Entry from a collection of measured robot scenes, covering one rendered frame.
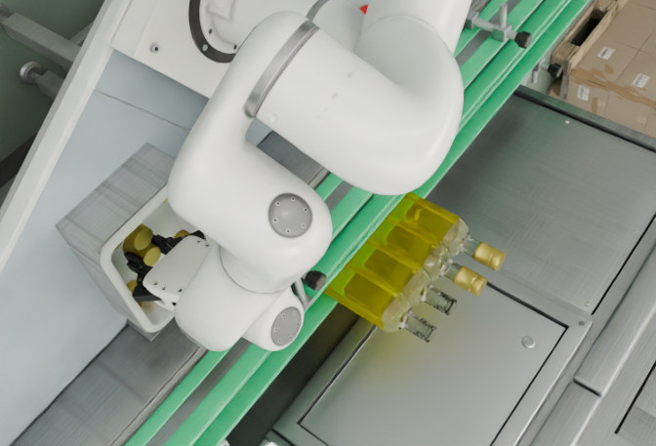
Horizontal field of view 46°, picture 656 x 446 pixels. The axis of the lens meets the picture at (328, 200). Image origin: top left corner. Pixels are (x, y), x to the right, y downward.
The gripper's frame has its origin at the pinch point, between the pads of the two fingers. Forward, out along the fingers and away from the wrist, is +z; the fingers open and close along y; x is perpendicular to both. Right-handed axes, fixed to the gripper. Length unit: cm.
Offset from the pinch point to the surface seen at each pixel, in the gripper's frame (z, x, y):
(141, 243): -1.9, 3.7, -0.6
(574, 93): 125, -238, 328
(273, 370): -8.3, -28.3, 3.9
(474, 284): -29, -28, 33
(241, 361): -8.5, -20.8, 0.0
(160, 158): -1.5, 11.6, 8.4
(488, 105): -8, -26, 72
